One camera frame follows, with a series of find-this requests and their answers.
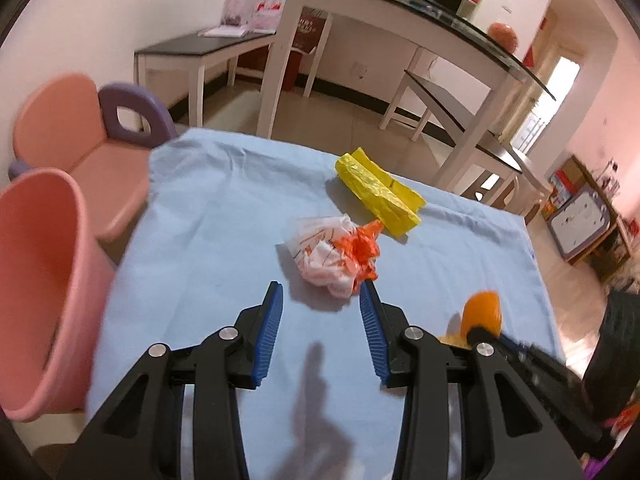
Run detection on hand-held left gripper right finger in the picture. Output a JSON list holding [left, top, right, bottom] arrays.
[[359, 280, 583, 480]]

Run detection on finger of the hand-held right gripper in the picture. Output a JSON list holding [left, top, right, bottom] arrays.
[[467, 327, 531, 361]]

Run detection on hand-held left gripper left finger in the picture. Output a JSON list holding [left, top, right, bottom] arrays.
[[60, 281, 285, 480]]

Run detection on orange and white plastic bag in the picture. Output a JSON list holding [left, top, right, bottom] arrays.
[[286, 214, 385, 300]]

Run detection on pink plastic bin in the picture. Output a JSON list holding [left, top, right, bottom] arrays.
[[0, 167, 118, 423]]

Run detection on black bin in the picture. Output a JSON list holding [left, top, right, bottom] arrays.
[[582, 287, 640, 423]]

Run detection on children's drawing board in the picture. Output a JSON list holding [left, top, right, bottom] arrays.
[[547, 185, 615, 261]]

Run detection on light blue tablecloth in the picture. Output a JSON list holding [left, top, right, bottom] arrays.
[[87, 127, 568, 480]]

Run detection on yellow plastic bag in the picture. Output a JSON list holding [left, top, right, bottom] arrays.
[[334, 147, 427, 237]]

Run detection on wooden toy shelf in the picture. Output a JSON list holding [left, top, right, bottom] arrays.
[[542, 155, 638, 281]]

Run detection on white bench with dark top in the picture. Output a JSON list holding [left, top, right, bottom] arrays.
[[380, 70, 553, 221], [134, 30, 278, 128]]

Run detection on bright balcony door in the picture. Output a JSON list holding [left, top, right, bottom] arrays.
[[512, 55, 582, 153]]

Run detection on pink plastic chair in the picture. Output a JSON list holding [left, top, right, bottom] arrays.
[[12, 72, 151, 241]]

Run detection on red cardboard box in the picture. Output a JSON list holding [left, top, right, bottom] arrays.
[[287, 6, 333, 92]]

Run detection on pomegranate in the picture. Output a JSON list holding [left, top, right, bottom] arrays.
[[487, 21, 518, 53]]

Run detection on white paper sheets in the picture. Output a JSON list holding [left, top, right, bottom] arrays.
[[197, 25, 249, 38]]

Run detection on glass top dining table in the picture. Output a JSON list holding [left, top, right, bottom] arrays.
[[249, 0, 557, 193]]

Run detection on white red plastic bag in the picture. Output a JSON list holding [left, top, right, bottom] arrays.
[[249, 0, 288, 36]]

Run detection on clear plastic bag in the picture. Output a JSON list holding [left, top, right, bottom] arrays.
[[225, 0, 253, 28]]

